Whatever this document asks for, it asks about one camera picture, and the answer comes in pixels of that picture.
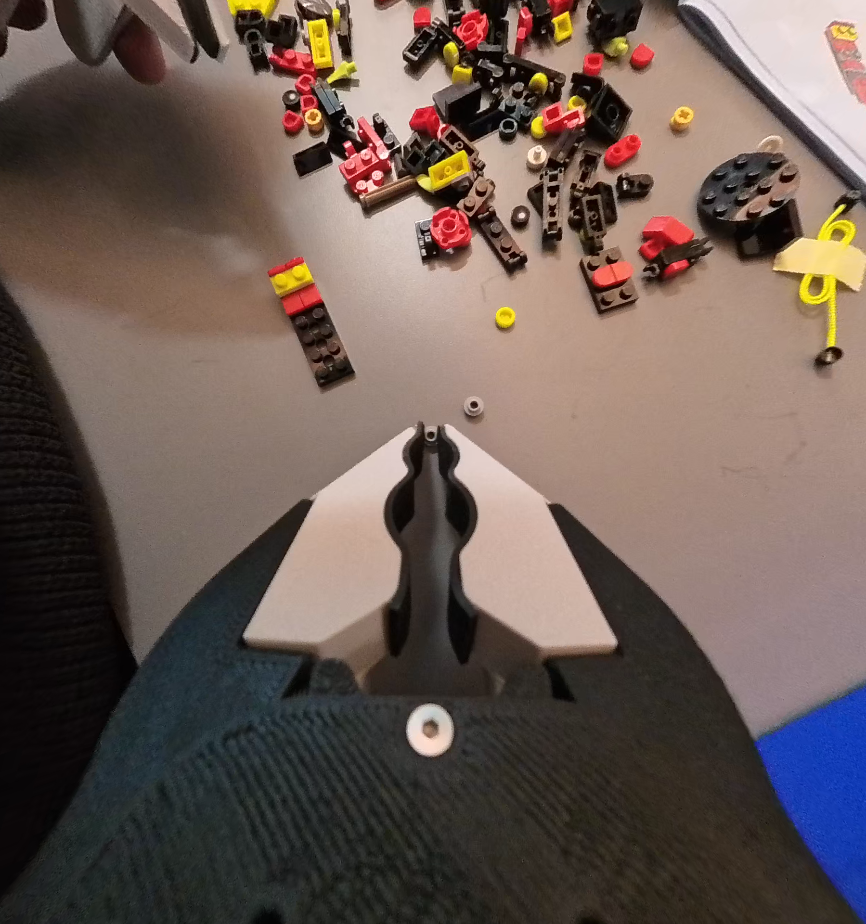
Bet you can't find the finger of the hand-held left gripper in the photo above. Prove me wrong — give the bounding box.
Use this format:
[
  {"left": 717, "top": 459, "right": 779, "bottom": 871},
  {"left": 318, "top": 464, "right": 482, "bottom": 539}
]
[{"left": 129, "top": 0, "right": 223, "bottom": 64}]

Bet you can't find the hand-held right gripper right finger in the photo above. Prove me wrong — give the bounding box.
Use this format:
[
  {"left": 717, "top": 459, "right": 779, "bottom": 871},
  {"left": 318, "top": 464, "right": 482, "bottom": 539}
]
[{"left": 439, "top": 424, "right": 619, "bottom": 694}]

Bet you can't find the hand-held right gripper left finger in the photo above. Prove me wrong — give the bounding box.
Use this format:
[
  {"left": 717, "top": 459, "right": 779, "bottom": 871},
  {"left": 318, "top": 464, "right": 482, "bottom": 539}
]
[{"left": 241, "top": 424, "right": 428, "bottom": 692}]

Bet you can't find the red yellow black lego assembly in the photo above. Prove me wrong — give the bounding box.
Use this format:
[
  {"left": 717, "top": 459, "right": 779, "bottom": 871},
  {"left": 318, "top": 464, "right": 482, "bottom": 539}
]
[{"left": 267, "top": 256, "right": 356, "bottom": 388}]

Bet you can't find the pile of lego pieces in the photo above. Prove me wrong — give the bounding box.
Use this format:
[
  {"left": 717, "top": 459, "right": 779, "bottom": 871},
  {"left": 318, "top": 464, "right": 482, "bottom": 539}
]
[{"left": 227, "top": 0, "right": 715, "bottom": 315}]

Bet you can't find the black round lego plate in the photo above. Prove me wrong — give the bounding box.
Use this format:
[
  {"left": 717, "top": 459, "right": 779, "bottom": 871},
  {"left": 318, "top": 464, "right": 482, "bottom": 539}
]
[{"left": 696, "top": 148, "right": 802, "bottom": 238}]

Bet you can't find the person's left hand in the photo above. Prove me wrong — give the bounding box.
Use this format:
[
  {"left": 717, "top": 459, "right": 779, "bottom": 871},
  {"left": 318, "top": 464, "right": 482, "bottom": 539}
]
[{"left": 111, "top": 14, "right": 168, "bottom": 86}]

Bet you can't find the person's black knit sweater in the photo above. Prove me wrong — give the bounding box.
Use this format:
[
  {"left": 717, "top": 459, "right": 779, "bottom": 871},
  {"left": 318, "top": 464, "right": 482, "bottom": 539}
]
[{"left": 0, "top": 238, "right": 139, "bottom": 924}]

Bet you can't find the blue plastic container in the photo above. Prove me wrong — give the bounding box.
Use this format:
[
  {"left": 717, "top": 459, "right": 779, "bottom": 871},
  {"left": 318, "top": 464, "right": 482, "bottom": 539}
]
[{"left": 756, "top": 670, "right": 866, "bottom": 924}]

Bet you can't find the instruction booklet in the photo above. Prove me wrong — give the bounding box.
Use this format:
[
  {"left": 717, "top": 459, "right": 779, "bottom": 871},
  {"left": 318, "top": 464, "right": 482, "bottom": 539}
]
[{"left": 677, "top": 0, "right": 866, "bottom": 232}]

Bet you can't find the yellow string with tape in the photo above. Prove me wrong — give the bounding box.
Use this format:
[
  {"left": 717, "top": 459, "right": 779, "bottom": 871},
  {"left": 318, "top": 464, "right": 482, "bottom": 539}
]
[{"left": 772, "top": 191, "right": 866, "bottom": 369}]

